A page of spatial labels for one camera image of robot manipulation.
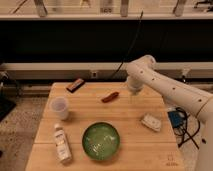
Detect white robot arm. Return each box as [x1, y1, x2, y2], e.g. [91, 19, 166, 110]
[126, 55, 213, 171]

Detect green ceramic bowl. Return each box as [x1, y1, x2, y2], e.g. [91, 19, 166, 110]
[82, 122, 120, 161]

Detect dark brown rectangular block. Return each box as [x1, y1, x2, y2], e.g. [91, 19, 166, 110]
[66, 78, 85, 93]

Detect clear plastic cup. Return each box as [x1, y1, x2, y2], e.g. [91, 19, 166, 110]
[49, 97, 69, 120]

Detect white rectangular box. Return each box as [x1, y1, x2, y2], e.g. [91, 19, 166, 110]
[141, 114, 161, 132]

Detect white lotion bottle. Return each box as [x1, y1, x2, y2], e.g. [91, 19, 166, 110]
[54, 124, 72, 164]

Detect blue device on floor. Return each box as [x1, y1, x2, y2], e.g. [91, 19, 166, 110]
[168, 111, 183, 128]

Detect black cable on wall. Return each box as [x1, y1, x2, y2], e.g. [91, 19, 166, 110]
[107, 10, 145, 80]

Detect black floor cables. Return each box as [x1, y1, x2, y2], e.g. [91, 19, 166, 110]
[173, 107, 201, 150]

